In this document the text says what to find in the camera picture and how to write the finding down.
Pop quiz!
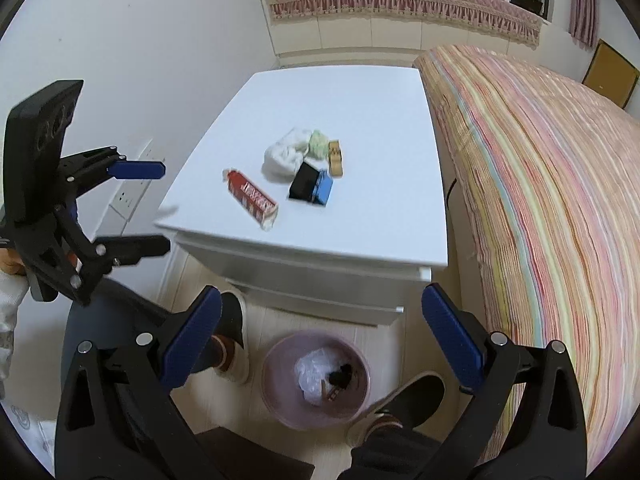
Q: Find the striped bed blanket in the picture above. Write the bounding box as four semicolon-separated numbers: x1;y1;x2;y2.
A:
412;44;640;476

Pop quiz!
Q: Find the person's right shoe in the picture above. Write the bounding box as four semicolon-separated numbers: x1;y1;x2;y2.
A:
346;372;446;449

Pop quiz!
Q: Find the white nightstand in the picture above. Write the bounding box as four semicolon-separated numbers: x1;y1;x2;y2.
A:
154;66;449;328

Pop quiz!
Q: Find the green paper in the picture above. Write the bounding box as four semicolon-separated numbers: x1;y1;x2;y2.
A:
306;131;331;161

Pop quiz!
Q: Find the red paper packet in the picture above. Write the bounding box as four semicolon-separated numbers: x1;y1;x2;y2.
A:
221;168;279;232

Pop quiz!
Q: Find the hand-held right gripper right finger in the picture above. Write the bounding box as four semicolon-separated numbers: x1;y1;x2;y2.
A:
421;282;588;480

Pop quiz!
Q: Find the person's left forearm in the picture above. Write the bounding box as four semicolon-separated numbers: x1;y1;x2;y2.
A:
0;274;27;386

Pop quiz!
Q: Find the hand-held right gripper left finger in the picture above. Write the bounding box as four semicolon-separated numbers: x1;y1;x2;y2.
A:
54;285;223;480

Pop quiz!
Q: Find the pink trash bin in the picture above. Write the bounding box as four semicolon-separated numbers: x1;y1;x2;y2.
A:
261;330;372;431

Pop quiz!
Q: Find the white plastic bag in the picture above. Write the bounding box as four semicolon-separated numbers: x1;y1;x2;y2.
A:
294;349;347;404

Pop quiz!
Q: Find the person's left shoe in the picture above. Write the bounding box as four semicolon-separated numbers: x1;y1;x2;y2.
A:
214;290;251;386

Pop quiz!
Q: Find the person's left hand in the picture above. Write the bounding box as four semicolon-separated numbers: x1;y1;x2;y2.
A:
0;247;26;277

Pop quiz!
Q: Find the yellow framed board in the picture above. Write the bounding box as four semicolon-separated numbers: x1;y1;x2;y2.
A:
582;39;640;109

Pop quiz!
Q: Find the white patterned cloth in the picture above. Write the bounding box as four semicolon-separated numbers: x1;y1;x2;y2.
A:
5;400;57;477

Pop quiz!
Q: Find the person's shoe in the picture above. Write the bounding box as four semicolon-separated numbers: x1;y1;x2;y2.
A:
214;290;251;386
346;372;446;449

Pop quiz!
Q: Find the pink curtain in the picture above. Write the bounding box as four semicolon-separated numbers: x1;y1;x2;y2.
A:
569;0;601;49

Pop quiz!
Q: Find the white window seat cabinet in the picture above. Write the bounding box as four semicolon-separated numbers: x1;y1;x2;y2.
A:
259;0;542;69

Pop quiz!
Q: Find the black and blue box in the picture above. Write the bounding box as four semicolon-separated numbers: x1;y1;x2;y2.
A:
288;161;334;209

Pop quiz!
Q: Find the dark seat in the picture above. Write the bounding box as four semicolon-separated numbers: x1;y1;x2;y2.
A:
192;426;316;480

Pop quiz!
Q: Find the white tissue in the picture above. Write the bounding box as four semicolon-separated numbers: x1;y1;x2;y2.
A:
263;127;313;181

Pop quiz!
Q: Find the white wall socket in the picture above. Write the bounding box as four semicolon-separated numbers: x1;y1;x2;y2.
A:
109;137;155;224

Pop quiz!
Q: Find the person's right leg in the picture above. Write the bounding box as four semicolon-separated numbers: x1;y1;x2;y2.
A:
350;421;482;480

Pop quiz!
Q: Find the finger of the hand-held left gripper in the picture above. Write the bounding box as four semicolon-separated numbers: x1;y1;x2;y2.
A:
52;204;171;307
54;145;166;211

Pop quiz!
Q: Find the dark scrap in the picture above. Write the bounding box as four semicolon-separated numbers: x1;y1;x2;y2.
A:
324;364;354;392

